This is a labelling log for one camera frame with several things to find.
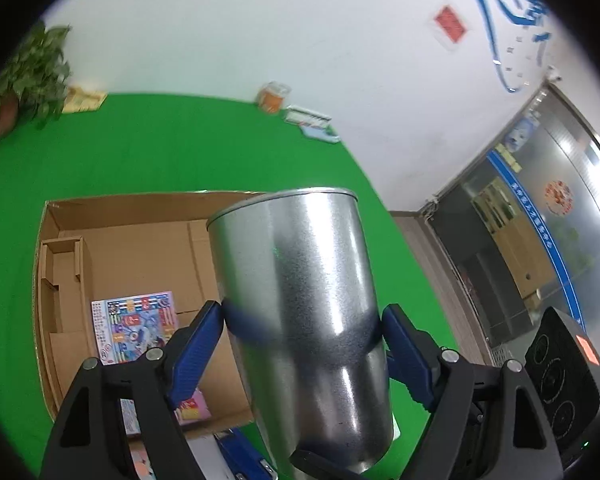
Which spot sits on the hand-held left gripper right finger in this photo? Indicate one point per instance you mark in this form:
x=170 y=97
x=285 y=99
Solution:
x=405 y=355

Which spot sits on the red wall sign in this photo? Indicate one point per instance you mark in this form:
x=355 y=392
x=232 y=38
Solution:
x=450 y=24

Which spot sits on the silver metal tumbler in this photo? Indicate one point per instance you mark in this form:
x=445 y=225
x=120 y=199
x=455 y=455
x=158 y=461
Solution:
x=300 y=310

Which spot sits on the yellow packet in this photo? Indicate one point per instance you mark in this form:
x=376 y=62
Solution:
x=82 y=100

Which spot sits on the blue wall decal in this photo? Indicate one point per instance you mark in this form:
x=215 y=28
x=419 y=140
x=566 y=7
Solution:
x=485 y=15

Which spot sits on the orange clear container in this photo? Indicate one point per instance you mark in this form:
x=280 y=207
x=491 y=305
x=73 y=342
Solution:
x=273 y=97

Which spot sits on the cardboard box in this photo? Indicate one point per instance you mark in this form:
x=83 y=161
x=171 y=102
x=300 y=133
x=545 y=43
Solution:
x=130 y=255

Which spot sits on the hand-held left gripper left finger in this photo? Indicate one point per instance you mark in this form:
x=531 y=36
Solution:
x=200 y=350

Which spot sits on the glass door with stickers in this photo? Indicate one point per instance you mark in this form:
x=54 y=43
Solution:
x=520 y=240

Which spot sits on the light blue booklet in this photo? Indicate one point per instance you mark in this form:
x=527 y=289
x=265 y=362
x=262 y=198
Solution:
x=320 y=134

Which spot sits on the potted green plant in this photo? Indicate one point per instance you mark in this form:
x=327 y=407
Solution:
x=30 y=75

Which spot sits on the blue stapler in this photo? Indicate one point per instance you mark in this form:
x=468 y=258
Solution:
x=242 y=455

